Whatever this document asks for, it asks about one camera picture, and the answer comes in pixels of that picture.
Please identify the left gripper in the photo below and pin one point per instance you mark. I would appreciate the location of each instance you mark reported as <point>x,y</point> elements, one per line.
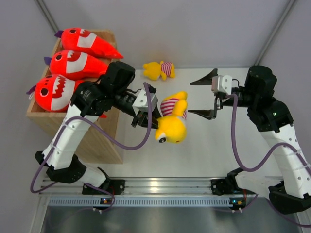
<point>140,118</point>

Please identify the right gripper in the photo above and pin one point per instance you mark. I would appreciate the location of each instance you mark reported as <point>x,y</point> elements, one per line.
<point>209,114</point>

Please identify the yellow bear plush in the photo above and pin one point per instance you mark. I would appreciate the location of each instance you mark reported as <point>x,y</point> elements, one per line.
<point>172,125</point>
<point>155,70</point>

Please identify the red shark plush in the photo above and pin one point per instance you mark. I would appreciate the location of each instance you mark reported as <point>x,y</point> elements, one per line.
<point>82,40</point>
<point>75,65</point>
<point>54,92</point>

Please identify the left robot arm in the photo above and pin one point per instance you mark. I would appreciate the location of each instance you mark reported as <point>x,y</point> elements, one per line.
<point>88,102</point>

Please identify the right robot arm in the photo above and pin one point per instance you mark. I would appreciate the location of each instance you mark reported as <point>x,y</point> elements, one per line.
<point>273,120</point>

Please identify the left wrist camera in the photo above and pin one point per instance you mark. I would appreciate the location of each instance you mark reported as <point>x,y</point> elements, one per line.
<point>141,104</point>

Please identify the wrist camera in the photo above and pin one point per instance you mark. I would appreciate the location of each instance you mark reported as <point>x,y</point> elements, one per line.
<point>222,84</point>
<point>141,104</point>

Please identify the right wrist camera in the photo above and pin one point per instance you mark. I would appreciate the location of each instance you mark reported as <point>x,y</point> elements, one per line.
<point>222,84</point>

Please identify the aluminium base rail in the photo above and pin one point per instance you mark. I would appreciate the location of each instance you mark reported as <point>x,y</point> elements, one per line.
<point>143,186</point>

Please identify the grey slotted cable duct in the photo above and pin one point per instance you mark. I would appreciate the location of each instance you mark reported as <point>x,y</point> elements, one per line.
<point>143,201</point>

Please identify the left aluminium corner post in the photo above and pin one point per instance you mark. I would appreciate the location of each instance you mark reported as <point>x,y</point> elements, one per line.
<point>47,15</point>

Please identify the aluminium corner post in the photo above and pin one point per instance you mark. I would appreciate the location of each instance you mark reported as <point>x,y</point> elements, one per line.
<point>47,15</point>
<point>281,20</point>

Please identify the right aluminium corner post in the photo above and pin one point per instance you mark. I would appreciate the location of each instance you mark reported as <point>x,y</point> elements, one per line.
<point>281,20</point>

